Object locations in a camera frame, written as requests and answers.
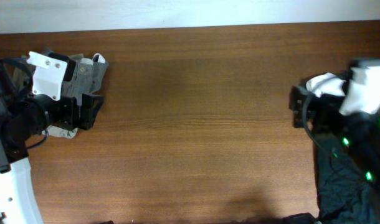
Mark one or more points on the white shirt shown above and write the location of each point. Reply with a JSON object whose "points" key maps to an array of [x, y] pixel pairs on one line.
{"points": [[326, 84]]}

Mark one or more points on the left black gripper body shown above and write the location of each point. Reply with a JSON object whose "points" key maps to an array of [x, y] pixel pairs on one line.
{"points": [[63, 113]]}

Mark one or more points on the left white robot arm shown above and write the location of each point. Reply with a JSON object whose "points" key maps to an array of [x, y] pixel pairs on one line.
{"points": [[36, 95]]}

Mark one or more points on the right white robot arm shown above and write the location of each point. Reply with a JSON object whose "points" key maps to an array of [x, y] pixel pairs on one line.
{"points": [[355, 135]]}

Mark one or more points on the grey cargo shorts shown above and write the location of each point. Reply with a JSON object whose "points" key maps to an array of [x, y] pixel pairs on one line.
{"points": [[87, 78]]}

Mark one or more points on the black garment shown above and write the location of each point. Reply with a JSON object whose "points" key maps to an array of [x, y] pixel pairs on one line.
{"points": [[342, 196]]}

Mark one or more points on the beige shorts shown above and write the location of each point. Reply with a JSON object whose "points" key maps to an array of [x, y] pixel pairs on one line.
{"points": [[62, 132]]}

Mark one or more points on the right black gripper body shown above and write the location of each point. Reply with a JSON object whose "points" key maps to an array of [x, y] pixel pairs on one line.
{"points": [[326, 121]]}

